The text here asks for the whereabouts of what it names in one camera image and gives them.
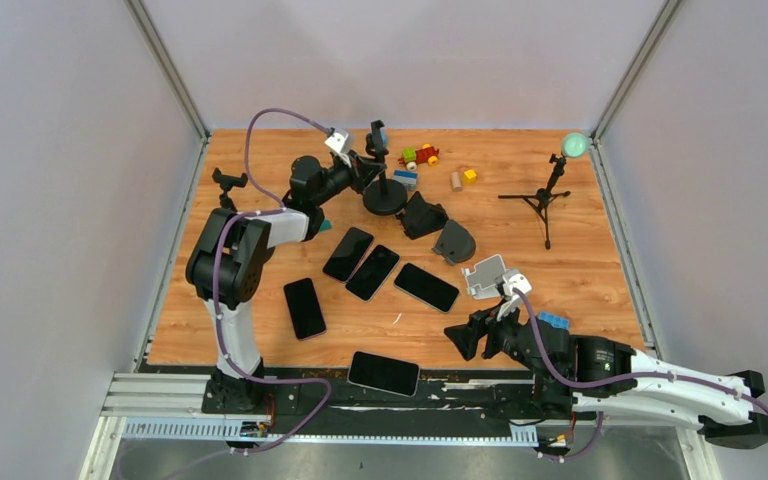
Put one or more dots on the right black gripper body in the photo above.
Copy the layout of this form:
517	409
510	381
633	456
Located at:
499	333

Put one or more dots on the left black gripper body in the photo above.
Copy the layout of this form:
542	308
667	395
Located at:
356	180

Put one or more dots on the tall black round-base stand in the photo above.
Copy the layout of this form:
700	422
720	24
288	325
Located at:
385	196

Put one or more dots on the pink phone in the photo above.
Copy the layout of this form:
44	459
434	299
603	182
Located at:
347	254

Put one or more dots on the teal smartphone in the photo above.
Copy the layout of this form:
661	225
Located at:
426	287

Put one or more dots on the black round-base clamp stand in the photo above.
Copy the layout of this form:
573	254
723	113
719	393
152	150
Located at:
227	183

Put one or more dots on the purple phone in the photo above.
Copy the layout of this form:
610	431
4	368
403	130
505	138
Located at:
304	309

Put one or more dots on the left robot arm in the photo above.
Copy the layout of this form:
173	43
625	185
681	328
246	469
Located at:
228	260

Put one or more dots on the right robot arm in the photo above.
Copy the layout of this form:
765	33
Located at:
576	374

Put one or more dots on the white phone stand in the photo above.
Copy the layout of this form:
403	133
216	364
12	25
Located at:
481	279

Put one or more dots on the black folding phone stand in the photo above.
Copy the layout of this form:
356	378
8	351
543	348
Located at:
420	218

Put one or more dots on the grey round phone stand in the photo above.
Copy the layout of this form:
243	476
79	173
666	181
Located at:
454	244

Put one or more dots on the blue white block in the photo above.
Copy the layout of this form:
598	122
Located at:
408	179

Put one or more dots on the blue lego brick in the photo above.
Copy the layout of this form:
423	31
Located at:
553	320

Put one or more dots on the wooden cylinder block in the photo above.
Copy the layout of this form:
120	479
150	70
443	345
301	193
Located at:
456	182

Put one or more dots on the yellow small block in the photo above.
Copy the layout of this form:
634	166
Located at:
468	177

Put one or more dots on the black mini tripod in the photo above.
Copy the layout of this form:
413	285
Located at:
543	197

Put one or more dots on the green ball on tripod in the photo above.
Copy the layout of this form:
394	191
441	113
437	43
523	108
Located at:
575	145

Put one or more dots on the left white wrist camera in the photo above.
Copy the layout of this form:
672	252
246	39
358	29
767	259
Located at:
339	142

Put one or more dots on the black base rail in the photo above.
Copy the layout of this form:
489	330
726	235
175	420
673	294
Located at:
319	405

